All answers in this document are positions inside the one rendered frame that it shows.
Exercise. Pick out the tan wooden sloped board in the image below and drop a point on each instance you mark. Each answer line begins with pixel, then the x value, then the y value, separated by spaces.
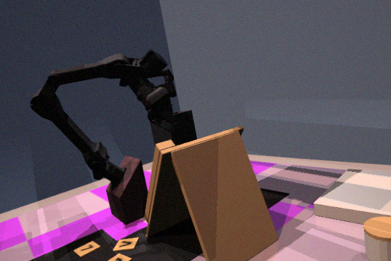
pixel 212 181

